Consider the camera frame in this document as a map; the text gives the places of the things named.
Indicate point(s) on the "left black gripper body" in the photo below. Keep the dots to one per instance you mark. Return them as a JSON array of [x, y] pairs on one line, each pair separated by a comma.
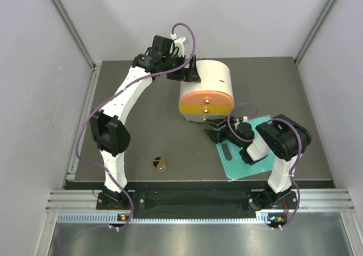
[[172, 61]]

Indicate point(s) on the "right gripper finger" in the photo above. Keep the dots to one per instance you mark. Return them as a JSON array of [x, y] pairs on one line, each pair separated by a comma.
[[216, 123], [215, 135]]

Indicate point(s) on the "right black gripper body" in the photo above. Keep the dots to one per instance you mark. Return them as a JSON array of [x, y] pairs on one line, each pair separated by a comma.
[[226, 134]]

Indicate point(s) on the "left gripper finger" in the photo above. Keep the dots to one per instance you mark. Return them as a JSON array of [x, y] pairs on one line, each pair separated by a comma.
[[193, 75], [175, 76]]

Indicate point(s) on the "white drawer organizer shell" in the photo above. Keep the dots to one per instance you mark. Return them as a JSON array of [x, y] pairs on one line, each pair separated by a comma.
[[215, 77]]

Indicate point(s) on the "orange top drawer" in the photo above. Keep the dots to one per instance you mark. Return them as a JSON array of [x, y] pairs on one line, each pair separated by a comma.
[[207, 97]]

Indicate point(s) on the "grey bottom drawer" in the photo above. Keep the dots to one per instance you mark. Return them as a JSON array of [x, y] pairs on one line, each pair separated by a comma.
[[199, 118]]

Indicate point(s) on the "yellow drawer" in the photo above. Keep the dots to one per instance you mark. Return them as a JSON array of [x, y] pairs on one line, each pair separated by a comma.
[[209, 109]]

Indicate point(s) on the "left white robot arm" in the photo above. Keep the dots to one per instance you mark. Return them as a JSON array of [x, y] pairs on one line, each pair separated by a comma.
[[107, 124]]

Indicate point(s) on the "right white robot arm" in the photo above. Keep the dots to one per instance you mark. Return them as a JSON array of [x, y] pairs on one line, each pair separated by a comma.
[[279, 138]]

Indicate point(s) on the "teal plastic package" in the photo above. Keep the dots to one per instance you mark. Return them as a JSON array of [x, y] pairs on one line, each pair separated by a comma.
[[235, 160]]

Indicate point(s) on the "round gold compact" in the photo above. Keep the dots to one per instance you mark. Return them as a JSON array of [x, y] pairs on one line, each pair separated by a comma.
[[159, 163]]

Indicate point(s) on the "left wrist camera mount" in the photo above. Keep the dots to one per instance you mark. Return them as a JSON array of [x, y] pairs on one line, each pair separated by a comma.
[[178, 45]]

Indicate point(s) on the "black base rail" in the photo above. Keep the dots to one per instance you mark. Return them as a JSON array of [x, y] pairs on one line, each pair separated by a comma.
[[212, 200]]

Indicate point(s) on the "white cable duct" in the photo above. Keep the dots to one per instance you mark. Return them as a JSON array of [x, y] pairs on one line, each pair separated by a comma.
[[117, 218]]

